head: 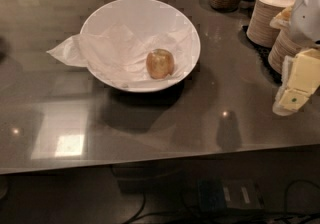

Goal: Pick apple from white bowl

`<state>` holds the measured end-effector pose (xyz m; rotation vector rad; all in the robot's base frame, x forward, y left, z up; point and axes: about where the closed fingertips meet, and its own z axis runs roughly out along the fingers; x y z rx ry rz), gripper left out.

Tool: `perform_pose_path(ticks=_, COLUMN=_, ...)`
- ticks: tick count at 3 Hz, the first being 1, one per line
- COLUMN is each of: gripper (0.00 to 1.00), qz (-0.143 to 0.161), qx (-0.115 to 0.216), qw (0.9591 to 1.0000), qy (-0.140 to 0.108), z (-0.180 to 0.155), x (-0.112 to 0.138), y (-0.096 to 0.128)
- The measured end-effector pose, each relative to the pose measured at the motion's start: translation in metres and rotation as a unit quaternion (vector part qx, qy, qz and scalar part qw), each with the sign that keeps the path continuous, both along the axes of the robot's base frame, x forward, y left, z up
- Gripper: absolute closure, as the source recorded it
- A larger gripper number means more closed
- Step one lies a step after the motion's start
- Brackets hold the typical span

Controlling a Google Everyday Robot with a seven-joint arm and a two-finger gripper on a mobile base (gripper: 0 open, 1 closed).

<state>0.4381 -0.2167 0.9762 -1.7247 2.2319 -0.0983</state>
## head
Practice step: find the white bowl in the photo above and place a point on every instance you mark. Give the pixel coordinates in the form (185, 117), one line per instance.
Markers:
(143, 17)

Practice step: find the front stack of paper plates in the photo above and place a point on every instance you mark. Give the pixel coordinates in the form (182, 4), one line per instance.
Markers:
(282, 47)

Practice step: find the white paper napkin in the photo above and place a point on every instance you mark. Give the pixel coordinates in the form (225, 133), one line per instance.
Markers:
(118, 56)

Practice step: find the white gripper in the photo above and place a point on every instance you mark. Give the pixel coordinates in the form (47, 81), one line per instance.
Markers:
(307, 18)

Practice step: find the black tray mat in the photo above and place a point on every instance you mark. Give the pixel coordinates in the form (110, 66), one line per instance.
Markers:
(263, 54)

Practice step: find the yellow-red apple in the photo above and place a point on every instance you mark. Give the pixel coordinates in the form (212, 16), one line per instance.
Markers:
(160, 63)

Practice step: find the dark box under table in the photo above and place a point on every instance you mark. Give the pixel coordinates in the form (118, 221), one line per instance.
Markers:
(219, 196)

